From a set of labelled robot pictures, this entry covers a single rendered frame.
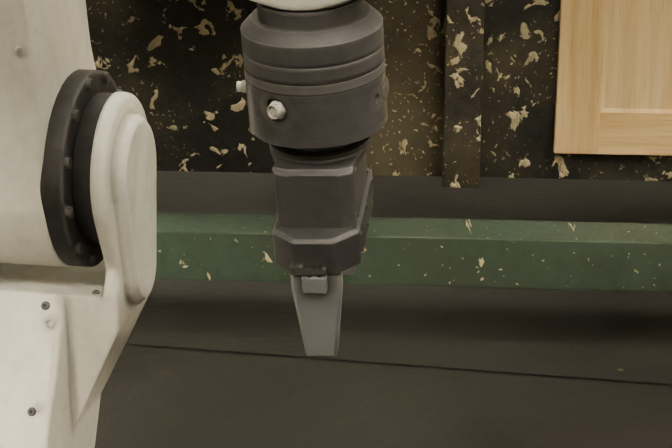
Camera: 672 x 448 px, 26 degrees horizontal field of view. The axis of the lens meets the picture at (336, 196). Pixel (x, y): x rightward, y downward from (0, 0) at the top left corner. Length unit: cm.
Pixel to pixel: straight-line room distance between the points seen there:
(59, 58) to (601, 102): 145
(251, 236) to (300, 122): 133
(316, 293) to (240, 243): 130
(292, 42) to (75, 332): 31
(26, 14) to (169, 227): 129
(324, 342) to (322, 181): 11
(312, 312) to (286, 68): 16
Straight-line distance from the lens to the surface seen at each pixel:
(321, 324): 93
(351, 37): 87
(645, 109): 237
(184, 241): 222
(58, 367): 106
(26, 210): 101
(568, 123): 236
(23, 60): 98
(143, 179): 106
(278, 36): 87
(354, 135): 89
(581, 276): 221
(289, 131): 89
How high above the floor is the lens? 91
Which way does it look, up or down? 18 degrees down
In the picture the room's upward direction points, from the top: straight up
